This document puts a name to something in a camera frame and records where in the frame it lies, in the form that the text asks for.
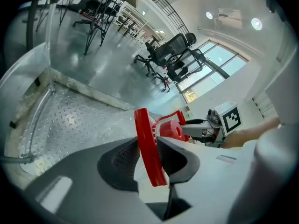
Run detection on black mesh office chair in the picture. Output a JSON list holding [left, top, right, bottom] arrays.
[[153, 48, 206, 93], [134, 32, 197, 77]]

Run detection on metal platform trolley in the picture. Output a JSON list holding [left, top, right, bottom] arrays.
[[0, 43, 136, 184]]

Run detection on black mezzanine railing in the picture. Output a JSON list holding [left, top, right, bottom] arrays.
[[137, 0, 190, 34]]

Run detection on white ceiling air conditioner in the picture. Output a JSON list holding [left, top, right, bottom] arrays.
[[217, 8, 242, 30]]

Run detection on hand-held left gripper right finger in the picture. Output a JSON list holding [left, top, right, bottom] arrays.
[[156, 136, 201, 184]]

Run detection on white shelving unit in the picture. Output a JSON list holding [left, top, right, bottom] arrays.
[[116, 5, 150, 38]]

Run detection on glass entrance doors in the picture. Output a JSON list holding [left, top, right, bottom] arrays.
[[176, 40, 249, 104]]

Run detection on black ergonomic chair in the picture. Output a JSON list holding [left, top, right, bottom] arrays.
[[72, 0, 118, 36]]

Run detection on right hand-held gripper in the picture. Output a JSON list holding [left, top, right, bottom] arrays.
[[179, 101, 243, 148]]

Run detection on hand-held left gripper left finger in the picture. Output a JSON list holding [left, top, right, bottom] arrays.
[[97, 136, 141, 193]]

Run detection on person's right forearm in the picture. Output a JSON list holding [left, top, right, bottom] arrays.
[[221, 117, 282, 149]]

